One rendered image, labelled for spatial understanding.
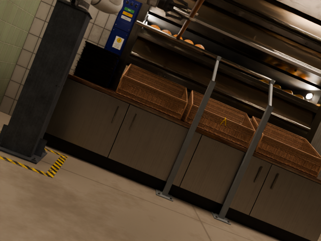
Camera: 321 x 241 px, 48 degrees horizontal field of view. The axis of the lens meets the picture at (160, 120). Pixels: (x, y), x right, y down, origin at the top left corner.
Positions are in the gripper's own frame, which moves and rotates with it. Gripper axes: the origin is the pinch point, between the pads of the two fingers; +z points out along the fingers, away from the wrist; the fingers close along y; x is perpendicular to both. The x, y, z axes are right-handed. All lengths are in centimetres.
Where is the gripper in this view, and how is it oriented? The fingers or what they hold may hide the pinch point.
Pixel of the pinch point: (191, 15)
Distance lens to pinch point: 216.9
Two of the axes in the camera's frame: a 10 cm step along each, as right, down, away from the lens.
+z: 9.2, 3.9, 0.7
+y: -4.0, 9.2, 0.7
